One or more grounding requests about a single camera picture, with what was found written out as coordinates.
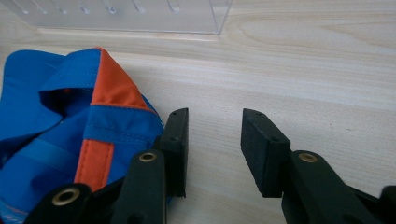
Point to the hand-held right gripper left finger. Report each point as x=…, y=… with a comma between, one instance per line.
x=176, y=146

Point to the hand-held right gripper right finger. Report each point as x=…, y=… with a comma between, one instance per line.
x=261, y=149

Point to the blue and orange garment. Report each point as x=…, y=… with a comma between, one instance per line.
x=46, y=124

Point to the clear acrylic box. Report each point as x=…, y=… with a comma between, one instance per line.
x=124, y=15

